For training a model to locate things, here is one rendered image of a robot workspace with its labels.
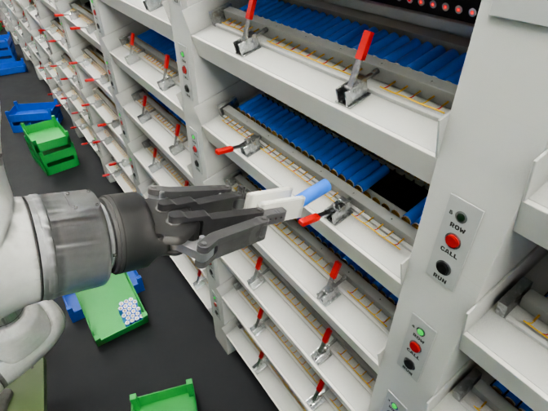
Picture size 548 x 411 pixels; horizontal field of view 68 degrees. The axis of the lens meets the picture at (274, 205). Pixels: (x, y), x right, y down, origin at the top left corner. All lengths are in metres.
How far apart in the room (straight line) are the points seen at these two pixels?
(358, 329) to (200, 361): 0.94
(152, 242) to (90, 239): 0.06
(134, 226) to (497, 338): 0.43
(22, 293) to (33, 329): 0.90
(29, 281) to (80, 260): 0.04
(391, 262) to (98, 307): 1.39
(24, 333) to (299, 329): 0.70
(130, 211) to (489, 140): 0.34
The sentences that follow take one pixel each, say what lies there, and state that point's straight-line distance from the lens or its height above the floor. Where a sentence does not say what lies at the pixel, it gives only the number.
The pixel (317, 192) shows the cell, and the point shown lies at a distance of 0.53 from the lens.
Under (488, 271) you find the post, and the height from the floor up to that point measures 1.04.
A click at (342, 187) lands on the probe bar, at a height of 0.97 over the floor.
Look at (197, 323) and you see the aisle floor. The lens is 1.73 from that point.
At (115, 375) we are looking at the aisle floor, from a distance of 1.67.
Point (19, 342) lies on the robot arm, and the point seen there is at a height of 0.46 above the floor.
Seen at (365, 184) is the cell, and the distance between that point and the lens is 0.70.
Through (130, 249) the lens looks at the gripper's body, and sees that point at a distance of 0.38.
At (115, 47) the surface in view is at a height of 0.94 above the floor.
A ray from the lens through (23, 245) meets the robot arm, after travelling 0.36.
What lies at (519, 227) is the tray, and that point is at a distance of 0.47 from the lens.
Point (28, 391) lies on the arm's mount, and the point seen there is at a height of 0.23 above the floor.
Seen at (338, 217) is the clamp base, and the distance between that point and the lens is 0.67.
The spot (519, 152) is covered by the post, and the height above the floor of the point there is 1.18.
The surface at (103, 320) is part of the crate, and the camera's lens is 1.79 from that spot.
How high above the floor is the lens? 1.36
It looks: 37 degrees down
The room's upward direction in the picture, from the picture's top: straight up
